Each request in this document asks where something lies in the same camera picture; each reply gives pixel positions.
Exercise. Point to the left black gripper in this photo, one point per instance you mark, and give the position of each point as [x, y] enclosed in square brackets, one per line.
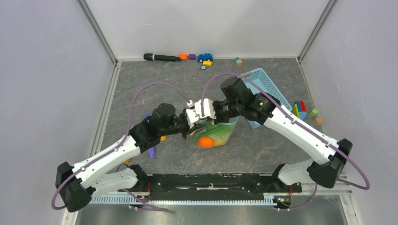
[187, 127]

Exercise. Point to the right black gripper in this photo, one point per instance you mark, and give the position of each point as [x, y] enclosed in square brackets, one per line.
[218, 119]

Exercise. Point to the green toy cabbage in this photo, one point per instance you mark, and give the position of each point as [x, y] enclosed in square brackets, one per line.
[217, 131]

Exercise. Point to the clear zip top bag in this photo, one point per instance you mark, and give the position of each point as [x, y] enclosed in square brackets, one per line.
[194, 136]

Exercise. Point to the orange toy fruit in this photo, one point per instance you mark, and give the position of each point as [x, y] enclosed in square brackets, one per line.
[205, 142]

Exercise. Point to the yellow toy mango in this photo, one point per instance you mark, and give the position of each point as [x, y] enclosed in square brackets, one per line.
[219, 143]

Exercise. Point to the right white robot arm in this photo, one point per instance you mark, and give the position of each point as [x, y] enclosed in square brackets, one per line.
[325, 165]

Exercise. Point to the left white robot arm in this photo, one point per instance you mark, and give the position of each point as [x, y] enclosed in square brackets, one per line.
[77, 184]

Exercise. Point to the light blue plastic basket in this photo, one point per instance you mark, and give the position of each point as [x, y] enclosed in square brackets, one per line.
[261, 79]

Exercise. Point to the purple toy cylinder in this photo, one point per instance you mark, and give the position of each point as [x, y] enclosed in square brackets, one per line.
[151, 151]

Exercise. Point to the teal and wood cubes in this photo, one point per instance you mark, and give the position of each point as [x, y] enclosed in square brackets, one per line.
[238, 62]

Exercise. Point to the yellow toy block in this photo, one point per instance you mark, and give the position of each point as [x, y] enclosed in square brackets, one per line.
[207, 63]

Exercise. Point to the blue toy car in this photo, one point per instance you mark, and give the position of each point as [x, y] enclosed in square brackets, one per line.
[204, 57]

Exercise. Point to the multicolour block stack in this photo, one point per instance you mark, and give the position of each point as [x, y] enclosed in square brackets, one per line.
[299, 110]

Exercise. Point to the black microphone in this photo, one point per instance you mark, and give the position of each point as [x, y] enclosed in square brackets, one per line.
[156, 57]

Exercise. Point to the orange toy block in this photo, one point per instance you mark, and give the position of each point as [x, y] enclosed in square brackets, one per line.
[183, 56]

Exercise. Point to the green small cube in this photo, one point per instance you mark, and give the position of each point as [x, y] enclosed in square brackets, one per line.
[314, 112]

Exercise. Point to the wooden small cube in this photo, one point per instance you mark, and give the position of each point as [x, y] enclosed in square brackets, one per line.
[318, 121]

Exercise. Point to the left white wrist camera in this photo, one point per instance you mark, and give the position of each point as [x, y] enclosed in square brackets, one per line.
[192, 115]

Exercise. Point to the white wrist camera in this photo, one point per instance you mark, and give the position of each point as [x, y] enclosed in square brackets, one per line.
[192, 115]
[205, 109]

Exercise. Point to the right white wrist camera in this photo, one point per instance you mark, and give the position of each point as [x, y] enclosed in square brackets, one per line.
[205, 109]

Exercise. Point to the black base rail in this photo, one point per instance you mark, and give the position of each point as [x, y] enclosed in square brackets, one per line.
[211, 186]

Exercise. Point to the white cable duct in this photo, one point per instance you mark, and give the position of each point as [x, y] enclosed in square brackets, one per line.
[266, 200]

